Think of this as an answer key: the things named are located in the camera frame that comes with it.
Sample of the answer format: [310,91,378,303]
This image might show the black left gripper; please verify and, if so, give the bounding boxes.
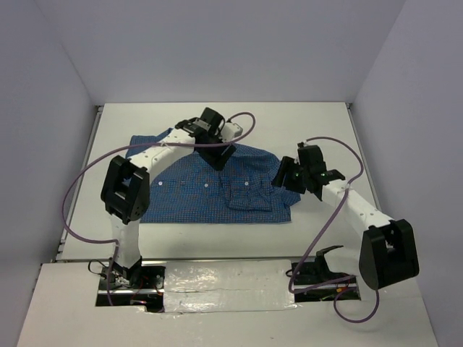
[195,132,234,171]

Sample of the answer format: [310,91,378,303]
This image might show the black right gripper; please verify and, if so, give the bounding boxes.
[271,155,310,194]

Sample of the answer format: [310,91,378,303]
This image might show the blue checkered long sleeve shirt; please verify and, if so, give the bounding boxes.
[141,145,300,223]

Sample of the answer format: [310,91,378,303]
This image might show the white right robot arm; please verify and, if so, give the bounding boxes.
[271,142,420,291]

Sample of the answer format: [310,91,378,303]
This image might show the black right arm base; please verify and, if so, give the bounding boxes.
[294,245,360,304]

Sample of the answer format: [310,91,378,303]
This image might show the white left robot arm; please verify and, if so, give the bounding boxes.
[101,108,243,288]

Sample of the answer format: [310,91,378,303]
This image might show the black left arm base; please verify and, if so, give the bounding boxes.
[88,262,166,313]

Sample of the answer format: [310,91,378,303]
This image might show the white taped cover sheet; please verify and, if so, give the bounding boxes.
[163,260,297,314]

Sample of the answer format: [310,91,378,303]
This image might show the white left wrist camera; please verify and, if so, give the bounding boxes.
[220,122,243,142]

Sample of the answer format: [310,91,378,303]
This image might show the aluminium table edge rail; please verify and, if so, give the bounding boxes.
[54,105,104,262]

